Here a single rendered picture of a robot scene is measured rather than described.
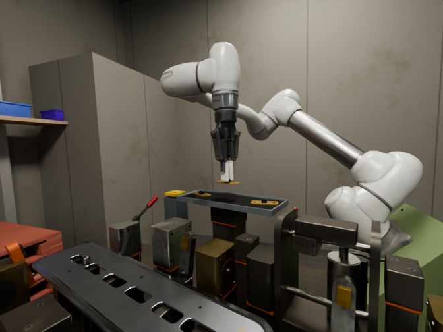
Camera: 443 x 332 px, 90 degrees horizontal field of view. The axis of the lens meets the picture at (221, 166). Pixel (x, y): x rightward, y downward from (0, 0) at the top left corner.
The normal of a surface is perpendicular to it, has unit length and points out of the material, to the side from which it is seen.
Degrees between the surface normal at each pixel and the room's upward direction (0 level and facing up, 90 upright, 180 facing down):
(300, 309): 0
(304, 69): 90
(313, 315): 0
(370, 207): 79
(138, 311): 0
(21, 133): 90
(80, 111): 90
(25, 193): 90
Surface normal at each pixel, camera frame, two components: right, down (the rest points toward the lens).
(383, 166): -0.41, -0.39
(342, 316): -0.56, -0.11
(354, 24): -0.33, 0.10
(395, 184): -0.33, -0.15
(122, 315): -0.03, -0.99
